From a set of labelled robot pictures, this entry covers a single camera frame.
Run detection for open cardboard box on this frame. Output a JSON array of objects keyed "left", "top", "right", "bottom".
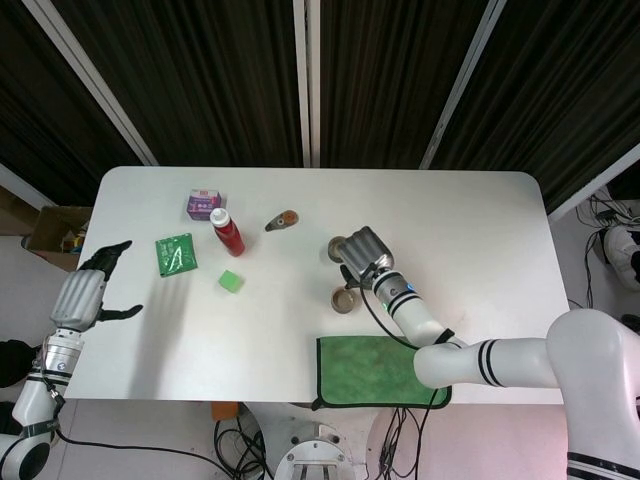
[{"left": 22, "top": 204, "right": 94, "bottom": 274}]

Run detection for black floor cable tangle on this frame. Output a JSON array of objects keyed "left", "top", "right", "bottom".
[{"left": 569, "top": 193, "right": 640, "bottom": 351}]

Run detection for white slanted frame post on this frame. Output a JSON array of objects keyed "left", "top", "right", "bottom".
[
  {"left": 22, "top": 0, "right": 160, "bottom": 167},
  {"left": 0, "top": 163, "right": 44, "bottom": 202},
  {"left": 418, "top": 0, "right": 507, "bottom": 170},
  {"left": 547, "top": 149, "right": 640, "bottom": 222}
]

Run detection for red bottle white cap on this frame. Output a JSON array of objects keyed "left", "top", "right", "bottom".
[{"left": 208, "top": 207, "right": 247, "bottom": 259}]

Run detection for black pleated curtain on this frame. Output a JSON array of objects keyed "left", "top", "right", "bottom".
[
  {"left": 319, "top": 0, "right": 489, "bottom": 169},
  {"left": 432, "top": 0, "right": 640, "bottom": 211},
  {"left": 49, "top": 0, "right": 305, "bottom": 167},
  {"left": 0, "top": 0, "right": 146, "bottom": 206}
]

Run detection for green foam cube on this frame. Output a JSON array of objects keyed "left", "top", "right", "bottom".
[{"left": 217, "top": 269, "right": 246, "bottom": 294}]

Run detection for black hanging cables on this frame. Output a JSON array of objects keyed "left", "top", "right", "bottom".
[{"left": 378, "top": 405, "right": 436, "bottom": 480}]

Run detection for black teapot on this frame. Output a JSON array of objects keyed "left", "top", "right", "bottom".
[{"left": 339, "top": 264, "right": 362, "bottom": 292}]

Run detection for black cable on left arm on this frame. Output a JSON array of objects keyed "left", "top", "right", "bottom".
[{"left": 42, "top": 374, "right": 281, "bottom": 480}]

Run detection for green tea sachet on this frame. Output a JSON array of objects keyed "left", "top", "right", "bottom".
[{"left": 154, "top": 232, "right": 199, "bottom": 278}]

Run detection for green microfiber cloth black trim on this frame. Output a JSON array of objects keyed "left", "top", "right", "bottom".
[{"left": 310, "top": 335, "right": 453, "bottom": 412}]

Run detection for white double frame post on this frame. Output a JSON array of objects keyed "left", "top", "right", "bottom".
[{"left": 292, "top": 0, "right": 322, "bottom": 169}]

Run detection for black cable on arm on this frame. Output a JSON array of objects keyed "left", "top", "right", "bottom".
[
  {"left": 42, "top": 374, "right": 281, "bottom": 480},
  {"left": 358, "top": 269, "right": 456, "bottom": 351}
]

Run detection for small purple carton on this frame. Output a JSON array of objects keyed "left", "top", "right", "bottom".
[{"left": 184, "top": 188, "right": 224, "bottom": 224}]

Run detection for black cable bundle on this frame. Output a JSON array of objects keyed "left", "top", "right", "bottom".
[{"left": 213, "top": 417, "right": 267, "bottom": 480}]

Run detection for black fabric bundle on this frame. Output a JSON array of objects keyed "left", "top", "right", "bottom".
[{"left": 0, "top": 338, "right": 39, "bottom": 390}]

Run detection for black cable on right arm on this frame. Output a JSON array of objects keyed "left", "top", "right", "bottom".
[{"left": 358, "top": 269, "right": 456, "bottom": 351}]

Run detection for dark ceramic tea cup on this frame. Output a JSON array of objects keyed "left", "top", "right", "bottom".
[
  {"left": 330, "top": 287, "right": 362, "bottom": 315},
  {"left": 327, "top": 235, "right": 351, "bottom": 264}
]

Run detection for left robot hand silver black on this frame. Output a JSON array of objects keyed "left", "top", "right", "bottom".
[{"left": 51, "top": 239, "right": 145, "bottom": 332}]

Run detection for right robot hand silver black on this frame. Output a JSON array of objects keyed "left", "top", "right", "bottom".
[{"left": 338, "top": 225, "right": 397, "bottom": 285}]

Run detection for white robot torso base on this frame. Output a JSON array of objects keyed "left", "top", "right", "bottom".
[{"left": 272, "top": 422, "right": 355, "bottom": 480}]

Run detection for white sneaker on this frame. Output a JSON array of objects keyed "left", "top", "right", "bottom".
[{"left": 602, "top": 224, "right": 640, "bottom": 287}]

